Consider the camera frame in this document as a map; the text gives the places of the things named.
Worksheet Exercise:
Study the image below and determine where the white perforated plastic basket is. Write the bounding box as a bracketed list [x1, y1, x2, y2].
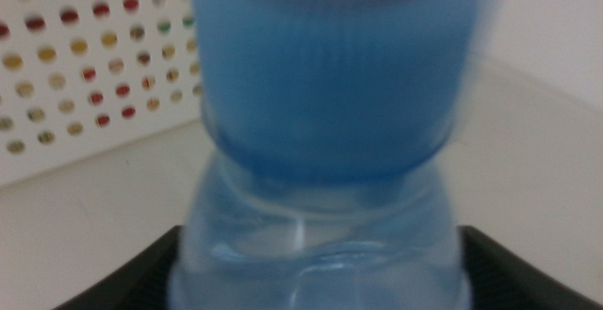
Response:
[0, 0, 208, 188]

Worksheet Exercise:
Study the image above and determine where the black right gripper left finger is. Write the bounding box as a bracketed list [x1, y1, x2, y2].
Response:
[51, 224, 186, 310]

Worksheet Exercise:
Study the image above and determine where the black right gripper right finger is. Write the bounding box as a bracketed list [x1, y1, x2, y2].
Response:
[457, 224, 603, 310]

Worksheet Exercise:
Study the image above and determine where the red drink can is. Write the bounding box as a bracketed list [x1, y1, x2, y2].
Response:
[0, 0, 142, 36]

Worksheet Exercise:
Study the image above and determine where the clear water bottle blue label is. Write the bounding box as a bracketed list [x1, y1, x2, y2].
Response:
[167, 0, 477, 310]

